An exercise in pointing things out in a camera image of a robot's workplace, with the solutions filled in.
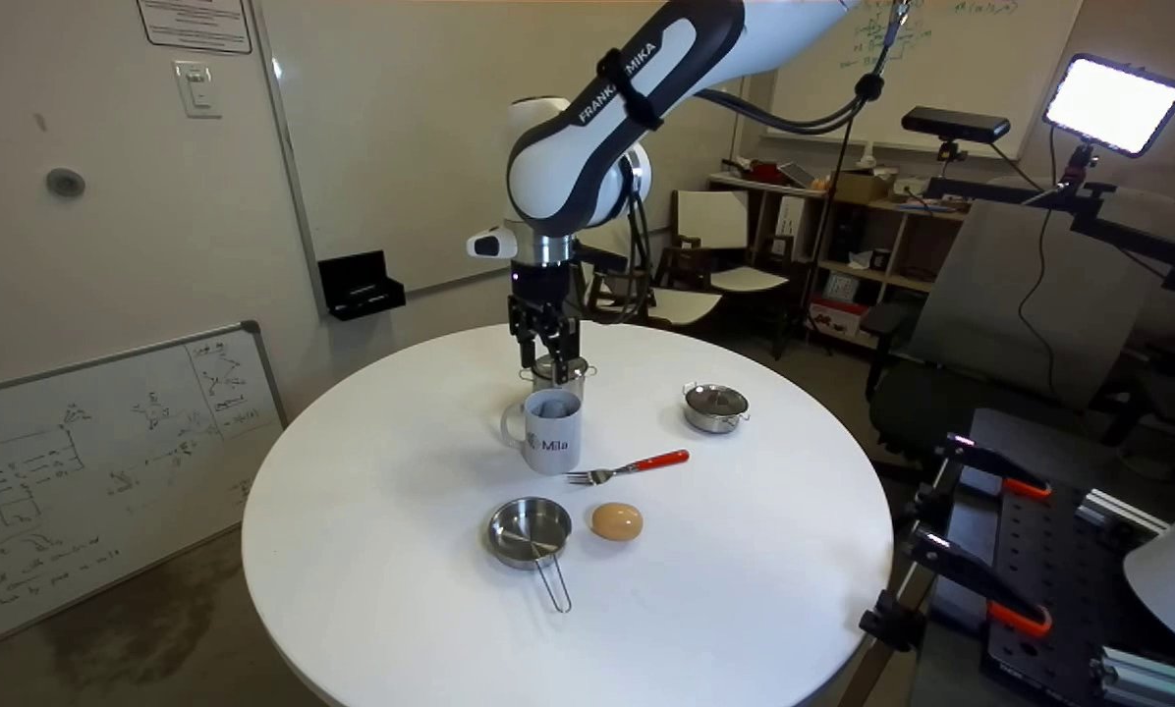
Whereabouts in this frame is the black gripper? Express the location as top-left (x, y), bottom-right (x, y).
top-left (504, 261), bottom-right (589, 380)

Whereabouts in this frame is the orange-brown egg-shaped object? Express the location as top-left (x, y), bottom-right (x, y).
top-left (589, 499), bottom-right (647, 548)

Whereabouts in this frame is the white ceramic mug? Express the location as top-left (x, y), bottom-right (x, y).
top-left (496, 380), bottom-right (585, 476)

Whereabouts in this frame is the small steel bowl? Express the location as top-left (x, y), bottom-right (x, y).
top-left (678, 380), bottom-right (753, 440)

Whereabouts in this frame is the black whiteboard marker tray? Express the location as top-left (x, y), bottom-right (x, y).
top-left (315, 246), bottom-right (407, 325)

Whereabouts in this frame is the dark thin pole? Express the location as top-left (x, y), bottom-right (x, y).
top-left (806, 97), bottom-right (865, 311)

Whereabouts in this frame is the wooden cluttered shelf desk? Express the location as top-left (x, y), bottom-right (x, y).
top-left (707, 152), bottom-right (975, 350)

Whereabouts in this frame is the leaning whiteboard with drawings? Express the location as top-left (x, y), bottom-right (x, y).
top-left (0, 317), bottom-right (288, 660)

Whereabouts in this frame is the whiteboard with green writing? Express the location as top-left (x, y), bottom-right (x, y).
top-left (761, 0), bottom-right (1087, 150)

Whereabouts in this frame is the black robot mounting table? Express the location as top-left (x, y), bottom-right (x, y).
top-left (952, 404), bottom-right (1175, 707)

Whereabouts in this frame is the bright LED light panel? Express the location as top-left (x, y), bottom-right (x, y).
top-left (1042, 53), bottom-right (1175, 163)

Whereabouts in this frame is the teal metal bar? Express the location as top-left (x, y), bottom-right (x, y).
top-left (1093, 641), bottom-right (1175, 707)

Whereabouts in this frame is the fork with red handle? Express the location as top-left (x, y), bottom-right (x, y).
top-left (567, 445), bottom-right (694, 490)

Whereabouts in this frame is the steel strainer with wire handle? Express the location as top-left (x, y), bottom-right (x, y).
top-left (483, 495), bottom-right (578, 616)

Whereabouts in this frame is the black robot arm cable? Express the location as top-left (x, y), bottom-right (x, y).
top-left (698, 0), bottom-right (916, 142)

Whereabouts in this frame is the white wall switch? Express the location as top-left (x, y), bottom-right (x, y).
top-left (168, 57), bottom-right (227, 121)

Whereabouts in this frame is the black clamp with orange handle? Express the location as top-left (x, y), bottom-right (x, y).
top-left (856, 521), bottom-right (1055, 654)
top-left (916, 432), bottom-right (1055, 527)

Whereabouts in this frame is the black bar camera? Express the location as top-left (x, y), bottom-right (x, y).
top-left (895, 104), bottom-right (1013, 150)

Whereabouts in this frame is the paper wall sign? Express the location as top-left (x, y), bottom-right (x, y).
top-left (132, 0), bottom-right (256, 59)

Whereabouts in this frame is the black cable on chair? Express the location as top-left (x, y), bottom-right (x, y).
top-left (990, 138), bottom-right (1074, 360)

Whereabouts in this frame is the round grey wall fixture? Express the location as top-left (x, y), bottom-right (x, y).
top-left (37, 163), bottom-right (90, 210)

